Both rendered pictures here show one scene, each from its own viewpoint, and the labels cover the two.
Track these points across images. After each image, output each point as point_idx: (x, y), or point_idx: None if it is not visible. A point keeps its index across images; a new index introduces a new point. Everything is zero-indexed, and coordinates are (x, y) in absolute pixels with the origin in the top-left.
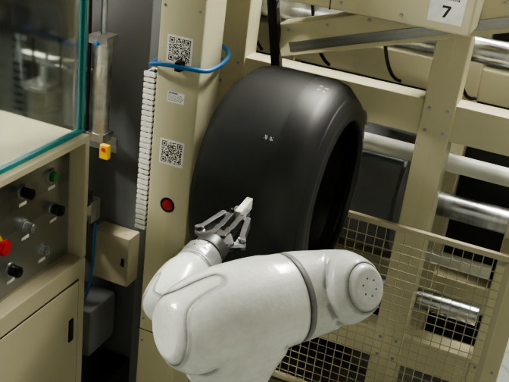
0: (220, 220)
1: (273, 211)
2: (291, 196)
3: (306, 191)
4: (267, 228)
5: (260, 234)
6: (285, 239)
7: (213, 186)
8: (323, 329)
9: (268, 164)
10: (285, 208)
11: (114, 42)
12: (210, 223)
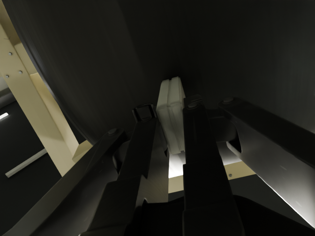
0: (239, 137)
1: (104, 98)
2: (94, 133)
3: (81, 132)
4: (87, 47)
5: (95, 12)
6: (31, 25)
7: (304, 65)
8: None
9: (178, 156)
10: (85, 114)
11: None
12: (291, 199)
